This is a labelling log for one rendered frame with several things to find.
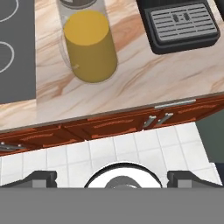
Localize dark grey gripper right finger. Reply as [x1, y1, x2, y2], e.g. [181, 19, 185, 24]
[166, 170, 224, 189]

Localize black hob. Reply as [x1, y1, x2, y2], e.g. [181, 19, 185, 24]
[0, 0, 37, 105]

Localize clear pitcher with yellow juice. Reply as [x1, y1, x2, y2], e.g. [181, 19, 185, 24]
[56, 0, 119, 84]

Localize silver drawer handle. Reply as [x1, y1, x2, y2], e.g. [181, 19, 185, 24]
[0, 141, 25, 151]
[154, 98, 197, 110]

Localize silver cupboard door handle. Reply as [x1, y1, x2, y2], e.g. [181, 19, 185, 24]
[157, 112, 175, 127]
[142, 115, 158, 130]

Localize black coffee machine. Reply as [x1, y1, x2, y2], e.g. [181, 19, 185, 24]
[136, 0, 221, 56]

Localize brown wooden cupboard door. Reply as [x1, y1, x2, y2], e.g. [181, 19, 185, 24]
[154, 94, 224, 128]
[60, 109, 157, 142]

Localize round white and black object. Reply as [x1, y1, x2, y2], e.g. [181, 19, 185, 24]
[83, 161, 164, 189]

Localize brown wooden drawer front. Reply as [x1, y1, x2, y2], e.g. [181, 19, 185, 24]
[0, 123, 86, 158]

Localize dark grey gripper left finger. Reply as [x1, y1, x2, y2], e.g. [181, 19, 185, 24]
[0, 171, 58, 189]

